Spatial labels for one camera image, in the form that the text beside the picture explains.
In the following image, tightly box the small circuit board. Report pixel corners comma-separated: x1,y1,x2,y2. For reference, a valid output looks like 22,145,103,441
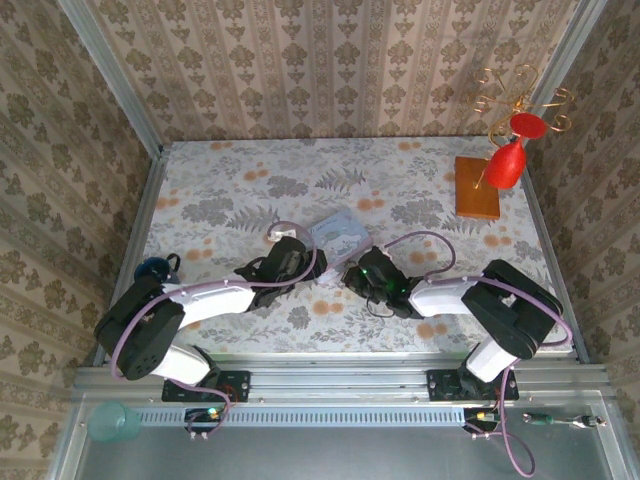
463,406,502,436
183,405,229,435

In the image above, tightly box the floral tablecloth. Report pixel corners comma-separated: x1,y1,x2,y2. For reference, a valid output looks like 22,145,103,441
143,137,577,357

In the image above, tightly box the white slotted cable duct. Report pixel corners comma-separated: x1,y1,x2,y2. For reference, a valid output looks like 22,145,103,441
133,406,467,427

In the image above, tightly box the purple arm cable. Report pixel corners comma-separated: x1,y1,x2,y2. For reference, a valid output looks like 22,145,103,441
110,220,322,442
381,228,575,477

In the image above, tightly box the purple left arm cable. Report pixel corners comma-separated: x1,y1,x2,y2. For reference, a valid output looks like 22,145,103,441
110,220,322,442

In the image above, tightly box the aluminium frame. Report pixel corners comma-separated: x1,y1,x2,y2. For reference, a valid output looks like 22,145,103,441
47,0,640,480

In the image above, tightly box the small dark tool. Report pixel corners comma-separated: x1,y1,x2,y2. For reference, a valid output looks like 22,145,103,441
567,413,608,430

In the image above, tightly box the blue mug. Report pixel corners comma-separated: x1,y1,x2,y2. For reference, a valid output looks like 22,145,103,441
133,253,182,287

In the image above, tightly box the gold wire stand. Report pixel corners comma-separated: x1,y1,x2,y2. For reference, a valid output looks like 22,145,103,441
471,63,575,192

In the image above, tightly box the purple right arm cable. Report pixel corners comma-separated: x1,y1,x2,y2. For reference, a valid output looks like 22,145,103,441
381,228,575,477

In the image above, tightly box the wooden base board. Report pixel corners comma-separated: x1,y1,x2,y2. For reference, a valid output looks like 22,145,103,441
453,155,502,220

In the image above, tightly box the red plastic wine glass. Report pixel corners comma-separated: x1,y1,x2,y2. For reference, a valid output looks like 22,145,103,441
481,111,547,191

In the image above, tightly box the teal plastic cup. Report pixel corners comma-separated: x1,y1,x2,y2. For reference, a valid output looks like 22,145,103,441
86,401,142,444

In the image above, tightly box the grey metal shelf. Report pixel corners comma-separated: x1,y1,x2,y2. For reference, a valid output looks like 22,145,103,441
48,393,629,480

